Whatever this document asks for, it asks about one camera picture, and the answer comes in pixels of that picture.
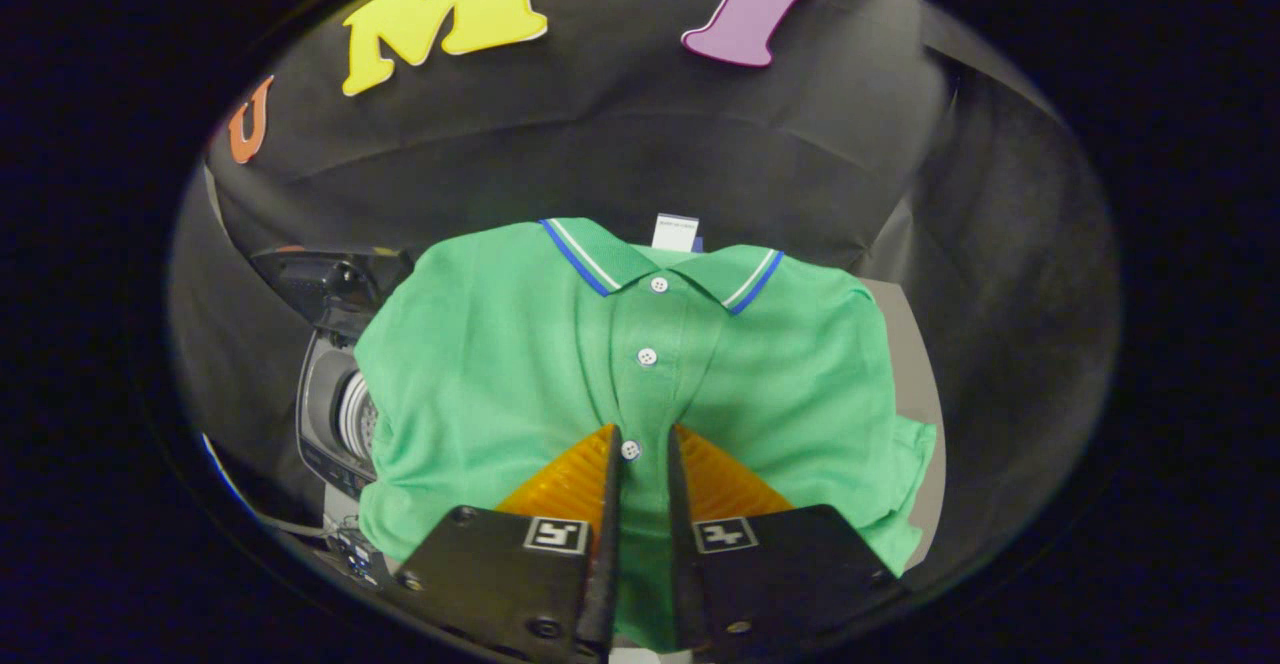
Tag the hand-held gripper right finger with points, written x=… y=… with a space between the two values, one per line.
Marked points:
x=682 y=544

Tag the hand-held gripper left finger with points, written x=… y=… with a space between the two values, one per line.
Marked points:
x=608 y=544

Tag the green polo shirt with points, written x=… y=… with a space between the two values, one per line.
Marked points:
x=500 y=364

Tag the beige cabinet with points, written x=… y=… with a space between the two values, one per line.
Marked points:
x=915 y=364

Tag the black backdrop cloth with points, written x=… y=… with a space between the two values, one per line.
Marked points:
x=620 y=134

